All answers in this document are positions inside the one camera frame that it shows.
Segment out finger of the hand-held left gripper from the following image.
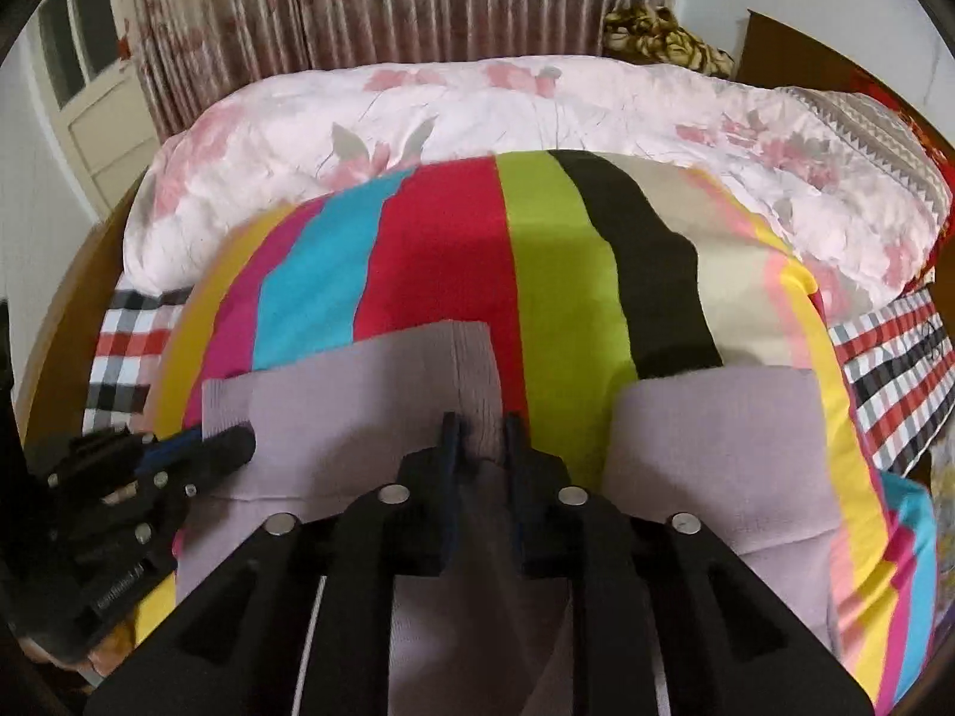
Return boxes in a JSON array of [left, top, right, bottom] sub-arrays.
[[138, 424, 257, 510], [69, 427, 206, 480]]

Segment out pink floral curtain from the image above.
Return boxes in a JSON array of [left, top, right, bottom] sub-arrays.
[[104, 0, 680, 143]]

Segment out cream door with window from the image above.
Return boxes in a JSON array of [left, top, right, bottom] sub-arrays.
[[30, 0, 161, 202]]

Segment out colourful striped blanket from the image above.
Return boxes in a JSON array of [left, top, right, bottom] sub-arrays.
[[138, 149, 937, 716]]

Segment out grey zigzag pillow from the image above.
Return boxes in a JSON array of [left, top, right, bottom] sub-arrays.
[[776, 85, 952, 214]]

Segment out dark brown wooden headboard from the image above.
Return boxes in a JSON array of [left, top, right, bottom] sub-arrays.
[[735, 9, 955, 187]]

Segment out red black plaid sheet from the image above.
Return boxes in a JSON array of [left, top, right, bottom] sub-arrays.
[[82, 285, 955, 477]]

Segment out red patterned pillow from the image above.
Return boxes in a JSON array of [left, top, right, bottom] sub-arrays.
[[843, 67, 955, 285]]

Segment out lilac pants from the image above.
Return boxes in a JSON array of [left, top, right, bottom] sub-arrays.
[[175, 319, 840, 716]]

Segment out brown wooden bed frame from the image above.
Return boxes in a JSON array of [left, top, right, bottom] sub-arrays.
[[15, 194, 139, 441]]

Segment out yellow brown floral blanket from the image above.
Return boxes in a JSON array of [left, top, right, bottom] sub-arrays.
[[603, 6, 736, 77]]

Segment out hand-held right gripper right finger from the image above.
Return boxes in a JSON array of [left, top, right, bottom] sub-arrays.
[[501, 412, 876, 716]]

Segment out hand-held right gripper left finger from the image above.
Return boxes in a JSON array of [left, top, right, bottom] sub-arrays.
[[82, 412, 467, 716]]

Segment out pink floral quilt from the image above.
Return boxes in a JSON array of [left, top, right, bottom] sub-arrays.
[[123, 55, 945, 307]]

